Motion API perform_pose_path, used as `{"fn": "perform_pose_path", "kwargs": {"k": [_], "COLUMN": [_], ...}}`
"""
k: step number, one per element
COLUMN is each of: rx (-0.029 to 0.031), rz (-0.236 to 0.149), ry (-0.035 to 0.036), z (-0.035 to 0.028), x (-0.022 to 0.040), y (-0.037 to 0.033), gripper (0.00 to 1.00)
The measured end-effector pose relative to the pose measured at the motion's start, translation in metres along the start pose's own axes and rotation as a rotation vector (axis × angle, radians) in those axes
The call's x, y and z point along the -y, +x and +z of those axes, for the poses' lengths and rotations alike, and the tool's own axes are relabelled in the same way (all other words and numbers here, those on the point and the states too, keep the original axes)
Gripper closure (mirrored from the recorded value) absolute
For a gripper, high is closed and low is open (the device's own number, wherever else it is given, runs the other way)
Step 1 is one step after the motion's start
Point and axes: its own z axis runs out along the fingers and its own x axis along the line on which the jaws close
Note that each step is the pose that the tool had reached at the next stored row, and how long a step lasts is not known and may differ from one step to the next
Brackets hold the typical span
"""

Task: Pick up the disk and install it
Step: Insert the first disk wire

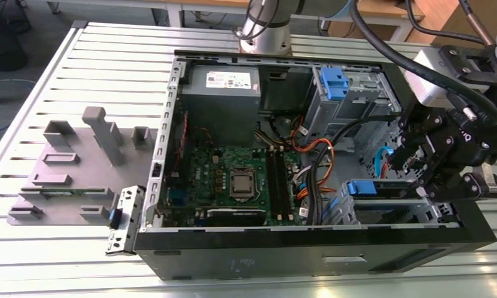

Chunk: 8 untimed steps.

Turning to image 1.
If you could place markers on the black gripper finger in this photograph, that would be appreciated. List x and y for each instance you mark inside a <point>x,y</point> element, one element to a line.
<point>473,186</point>
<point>427,130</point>

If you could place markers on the hard disk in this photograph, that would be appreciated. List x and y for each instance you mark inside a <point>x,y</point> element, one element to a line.
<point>361,187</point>

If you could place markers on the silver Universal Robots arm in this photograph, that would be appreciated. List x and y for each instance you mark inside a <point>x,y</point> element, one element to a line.
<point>266,37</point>

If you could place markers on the metal disk bay cage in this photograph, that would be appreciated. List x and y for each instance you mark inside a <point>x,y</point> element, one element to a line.
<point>390,201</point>

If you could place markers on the grey optical drive cage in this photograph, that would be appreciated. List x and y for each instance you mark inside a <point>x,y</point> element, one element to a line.
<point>345,115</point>

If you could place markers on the blue drive bay latch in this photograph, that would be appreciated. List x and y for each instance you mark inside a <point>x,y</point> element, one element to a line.
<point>334,83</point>

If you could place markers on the black RAM slot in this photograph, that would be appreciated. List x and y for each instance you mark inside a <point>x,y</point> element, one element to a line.
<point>274,186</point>
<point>286,186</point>

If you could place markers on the wooden desk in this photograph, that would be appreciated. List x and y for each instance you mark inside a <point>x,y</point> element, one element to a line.
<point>387,12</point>

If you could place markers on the silver CPU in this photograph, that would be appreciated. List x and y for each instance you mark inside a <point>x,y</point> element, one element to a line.
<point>242,183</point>

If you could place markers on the CPU socket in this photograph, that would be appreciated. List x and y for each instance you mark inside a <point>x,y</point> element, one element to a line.
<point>243,196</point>

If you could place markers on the grey power supply unit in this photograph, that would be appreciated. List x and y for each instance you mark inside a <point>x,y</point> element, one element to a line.
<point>219,118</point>

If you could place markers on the black open PC case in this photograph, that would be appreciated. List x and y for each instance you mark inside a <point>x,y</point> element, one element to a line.
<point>274,260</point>

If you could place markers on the black graphics card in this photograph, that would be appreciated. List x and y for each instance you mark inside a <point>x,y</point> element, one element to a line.
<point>233,217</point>

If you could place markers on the green motherboard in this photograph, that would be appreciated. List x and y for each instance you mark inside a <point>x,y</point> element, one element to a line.
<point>207,192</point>

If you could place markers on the grey parts rack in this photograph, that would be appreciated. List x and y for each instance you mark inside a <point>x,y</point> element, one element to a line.
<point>87,177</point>

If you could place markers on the green RAM stick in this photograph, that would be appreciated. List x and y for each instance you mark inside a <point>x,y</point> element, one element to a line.
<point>66,193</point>

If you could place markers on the black bin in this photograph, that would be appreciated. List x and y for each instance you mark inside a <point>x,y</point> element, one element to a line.
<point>5,52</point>

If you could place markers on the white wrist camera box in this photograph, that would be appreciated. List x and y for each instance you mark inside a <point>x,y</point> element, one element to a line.
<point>427,80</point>

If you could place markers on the black wrist mount bracket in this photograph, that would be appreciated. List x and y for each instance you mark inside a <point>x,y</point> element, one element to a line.
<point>477,76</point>

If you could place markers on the metal expansion slot bracket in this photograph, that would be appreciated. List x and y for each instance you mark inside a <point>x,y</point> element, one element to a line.
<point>130,229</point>

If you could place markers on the blue and black bracket latch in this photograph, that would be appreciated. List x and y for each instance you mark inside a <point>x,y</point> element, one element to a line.
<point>117,214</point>

